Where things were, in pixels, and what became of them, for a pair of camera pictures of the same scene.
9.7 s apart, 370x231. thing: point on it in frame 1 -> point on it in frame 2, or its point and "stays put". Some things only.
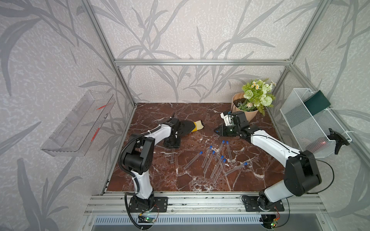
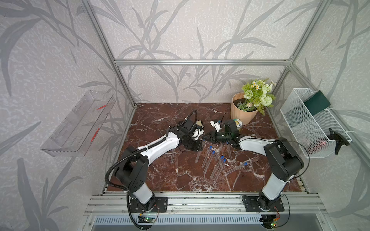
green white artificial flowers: [257, 93] stays put
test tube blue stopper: [200, 153] -> [199, 152]
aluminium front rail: [118, 204] stays put
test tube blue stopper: [206, 156] stays put
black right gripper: [221, 133] -> [212, 136]
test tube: [172, 158] stays put
